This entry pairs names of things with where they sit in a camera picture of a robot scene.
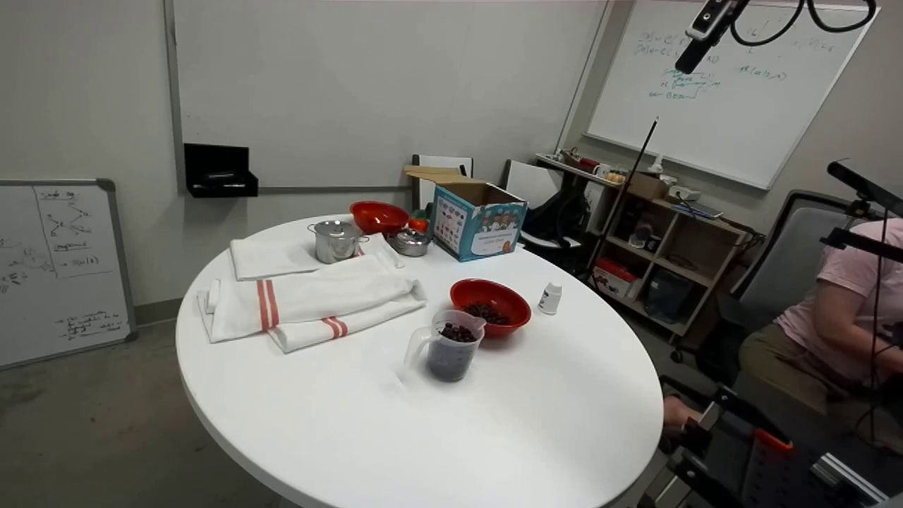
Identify small cardboard box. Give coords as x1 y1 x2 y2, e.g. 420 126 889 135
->
626 171 671 202

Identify red and white box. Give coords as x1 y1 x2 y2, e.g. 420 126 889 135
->
591 257 641 298

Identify blue printed cardboard box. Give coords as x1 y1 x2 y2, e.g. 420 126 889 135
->
404 164 529 263

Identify wooden shelf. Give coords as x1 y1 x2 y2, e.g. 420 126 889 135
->
534 150 754 346

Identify black bag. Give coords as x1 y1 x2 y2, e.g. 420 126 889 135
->
521 188 592 249

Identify white chair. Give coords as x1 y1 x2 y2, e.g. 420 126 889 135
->
411 154 475 213
503 159 588 253

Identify grey office chair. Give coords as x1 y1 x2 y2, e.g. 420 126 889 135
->
670 188 879 385

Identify person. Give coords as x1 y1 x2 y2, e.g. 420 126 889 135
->
662 217 903 454

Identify red bowl with beans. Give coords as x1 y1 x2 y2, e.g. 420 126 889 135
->
450 278 533 340

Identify dark beans in bowl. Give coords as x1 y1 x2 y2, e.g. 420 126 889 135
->
465 302 513 327

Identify small steel kettle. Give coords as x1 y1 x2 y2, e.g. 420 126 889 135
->
385 226 433 258

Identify empty red bowl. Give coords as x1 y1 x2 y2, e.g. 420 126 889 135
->
349 200 411 236

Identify clear plastic measuring cup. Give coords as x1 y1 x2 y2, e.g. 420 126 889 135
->
404 309 488 384

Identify steel pot with lid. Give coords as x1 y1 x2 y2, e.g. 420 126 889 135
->
308 219 370 265

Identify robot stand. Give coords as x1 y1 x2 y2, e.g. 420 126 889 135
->
637 377 903 508

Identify white towel with red stripes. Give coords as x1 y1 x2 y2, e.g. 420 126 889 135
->
267 295 429 354
198 254 428 345

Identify plain white towel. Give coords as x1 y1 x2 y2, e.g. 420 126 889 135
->
230 233 406 282

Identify black marker tray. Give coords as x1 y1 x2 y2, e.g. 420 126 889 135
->
183 143 260 199

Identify small framed whiteboard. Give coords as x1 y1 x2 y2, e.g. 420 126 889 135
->
0 178 138 371

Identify large wall whiteboard with writing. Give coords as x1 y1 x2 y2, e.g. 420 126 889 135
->
584 0 880 191

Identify camera on mount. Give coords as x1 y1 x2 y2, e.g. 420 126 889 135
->
819 159 903 265

